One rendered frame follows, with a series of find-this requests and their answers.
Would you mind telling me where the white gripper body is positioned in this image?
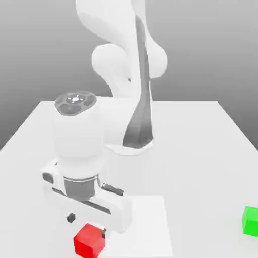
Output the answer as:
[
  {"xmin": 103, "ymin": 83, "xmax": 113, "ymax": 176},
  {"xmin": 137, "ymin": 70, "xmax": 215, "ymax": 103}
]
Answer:
[{"xmin": 42, "ymin": 184, "xmax": 133, "ymax": 235}]

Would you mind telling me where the small red cube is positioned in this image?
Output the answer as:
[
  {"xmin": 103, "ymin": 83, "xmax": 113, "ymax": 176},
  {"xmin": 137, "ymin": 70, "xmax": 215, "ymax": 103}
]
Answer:
[{"xmin": 73, "ymin": 222, "xmax": 106, "ymax": 258}]

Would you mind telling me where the small green cube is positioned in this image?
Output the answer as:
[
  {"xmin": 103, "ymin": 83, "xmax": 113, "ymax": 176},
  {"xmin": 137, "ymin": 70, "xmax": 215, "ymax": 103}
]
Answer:
[{"xmin": 241, "ymin": 205, "xmax": 258, "ymax": 237}]

